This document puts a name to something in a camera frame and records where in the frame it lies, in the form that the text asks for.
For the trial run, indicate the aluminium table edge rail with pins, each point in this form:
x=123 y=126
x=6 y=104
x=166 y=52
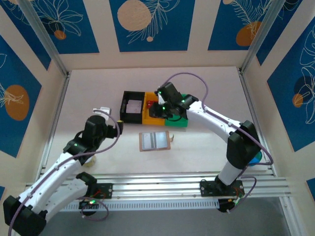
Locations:
x=53 y=127
x=256 y=123

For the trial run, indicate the green plastic bin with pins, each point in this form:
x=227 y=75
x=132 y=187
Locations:
x=177 y=123

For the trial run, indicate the blue floral wall poster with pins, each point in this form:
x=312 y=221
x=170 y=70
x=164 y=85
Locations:
x=290 y=98
x=81 y=29
x=172 y=29
x=278 y=32
x=226 y=24
x=24 y=32
x=24 y=73

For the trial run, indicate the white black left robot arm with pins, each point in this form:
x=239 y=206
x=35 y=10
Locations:
x=49 y=182

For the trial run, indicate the blue plastic bowl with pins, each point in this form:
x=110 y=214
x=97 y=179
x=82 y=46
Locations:
x=256 y=161

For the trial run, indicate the black plastic bin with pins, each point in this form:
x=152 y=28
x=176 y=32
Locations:
x=130 y=119

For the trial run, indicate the black controller board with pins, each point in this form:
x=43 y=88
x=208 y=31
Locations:
x=87 y=205
x=225 y=206

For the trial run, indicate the aluminium frame post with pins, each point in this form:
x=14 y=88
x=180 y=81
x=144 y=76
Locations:
x=44 y=37
x=262 y=37

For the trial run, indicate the white VIP card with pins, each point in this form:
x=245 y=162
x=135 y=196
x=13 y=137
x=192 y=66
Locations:
x=135 y=104
x=136 y=101
x=134 y=109

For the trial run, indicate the yellow plastic bin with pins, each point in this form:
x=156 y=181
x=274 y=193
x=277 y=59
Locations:
x=152 y=120

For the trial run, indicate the aluminium mounting beam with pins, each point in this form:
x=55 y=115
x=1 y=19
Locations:
x=157 y=186

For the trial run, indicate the red VIP card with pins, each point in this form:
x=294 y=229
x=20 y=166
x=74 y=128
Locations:
x=149 y=104

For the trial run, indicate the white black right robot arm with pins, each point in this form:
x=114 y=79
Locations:
x=214 y=121

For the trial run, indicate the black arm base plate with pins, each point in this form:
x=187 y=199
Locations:
x=206 y=188
x=105 y=190

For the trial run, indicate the small cream bowl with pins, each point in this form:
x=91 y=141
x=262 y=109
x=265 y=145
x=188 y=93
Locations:
x=91 y=163

